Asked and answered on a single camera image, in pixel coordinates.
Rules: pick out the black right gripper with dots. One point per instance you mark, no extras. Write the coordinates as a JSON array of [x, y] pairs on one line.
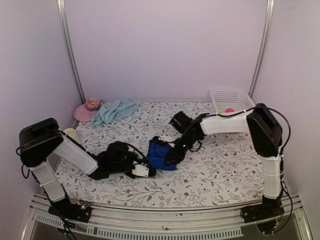
[[174, 155]]

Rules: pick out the white plastic basket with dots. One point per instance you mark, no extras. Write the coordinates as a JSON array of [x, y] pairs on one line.
[[223, 99]]

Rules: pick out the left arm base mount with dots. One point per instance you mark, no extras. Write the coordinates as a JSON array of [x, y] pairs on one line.
[[65, 209]]

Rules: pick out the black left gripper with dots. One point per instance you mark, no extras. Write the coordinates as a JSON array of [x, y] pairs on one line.
[[140, 162]]

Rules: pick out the pink plate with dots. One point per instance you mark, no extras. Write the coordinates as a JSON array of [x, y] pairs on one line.
[[82, 114]]

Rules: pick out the light blue towel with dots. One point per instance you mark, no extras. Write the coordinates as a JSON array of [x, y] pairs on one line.
[[118, 109]]

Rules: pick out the floral tablecloth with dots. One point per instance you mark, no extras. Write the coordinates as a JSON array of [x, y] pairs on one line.
[[224, 170]]

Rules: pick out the right aluminium frame post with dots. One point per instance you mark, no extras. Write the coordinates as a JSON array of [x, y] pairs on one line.
[[263, 45]]

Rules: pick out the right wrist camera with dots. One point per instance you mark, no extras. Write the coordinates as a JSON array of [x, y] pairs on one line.
[[181, 122]]

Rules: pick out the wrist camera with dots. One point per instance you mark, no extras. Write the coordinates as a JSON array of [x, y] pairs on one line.
[[181, 122], [116, 152]]

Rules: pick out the dark blue towel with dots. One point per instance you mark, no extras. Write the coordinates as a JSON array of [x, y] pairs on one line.
[[156, 154]]

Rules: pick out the aluminium front rail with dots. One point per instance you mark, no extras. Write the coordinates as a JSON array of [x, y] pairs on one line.
[[112, 222]]

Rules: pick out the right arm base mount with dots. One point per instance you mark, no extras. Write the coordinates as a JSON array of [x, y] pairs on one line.
[[269, 208]]

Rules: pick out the left aluminium frame post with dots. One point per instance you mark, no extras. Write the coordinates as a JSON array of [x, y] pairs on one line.
[[61, 7]]

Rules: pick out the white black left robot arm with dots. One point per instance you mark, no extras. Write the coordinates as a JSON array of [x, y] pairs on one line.
[[38, 141]]

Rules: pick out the aluminium frame post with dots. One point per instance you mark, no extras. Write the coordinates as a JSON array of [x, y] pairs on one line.
[[263, 45], [61, 7]]

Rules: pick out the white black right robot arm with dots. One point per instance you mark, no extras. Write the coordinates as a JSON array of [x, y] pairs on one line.
[[265, 131]]

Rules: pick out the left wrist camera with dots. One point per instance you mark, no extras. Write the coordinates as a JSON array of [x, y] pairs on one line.
[[116, 152]]

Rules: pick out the pink rolled towel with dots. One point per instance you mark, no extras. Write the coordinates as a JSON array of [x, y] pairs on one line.
[[229, 110]]

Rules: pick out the cream ceramic mug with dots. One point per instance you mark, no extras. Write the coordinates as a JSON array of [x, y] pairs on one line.
[[71, 132]]

